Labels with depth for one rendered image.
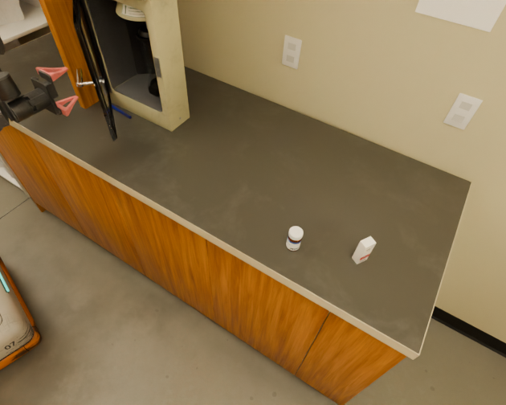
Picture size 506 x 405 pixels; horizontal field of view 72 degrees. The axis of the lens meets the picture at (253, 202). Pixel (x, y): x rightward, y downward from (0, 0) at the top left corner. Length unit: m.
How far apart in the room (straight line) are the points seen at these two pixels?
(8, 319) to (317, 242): 1.39
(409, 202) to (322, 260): 0.40
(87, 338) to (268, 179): 1.28
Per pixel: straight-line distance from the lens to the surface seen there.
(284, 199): 1.16
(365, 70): 1.37
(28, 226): 2.56
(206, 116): 1.47
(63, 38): 1.48
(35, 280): 2.31
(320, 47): 1.40
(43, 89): 1.21
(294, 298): 1.14
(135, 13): 1.29
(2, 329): 1.91
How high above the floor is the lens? 1.82
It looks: 51 degrees down
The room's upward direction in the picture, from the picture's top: 4 degrees clockwise
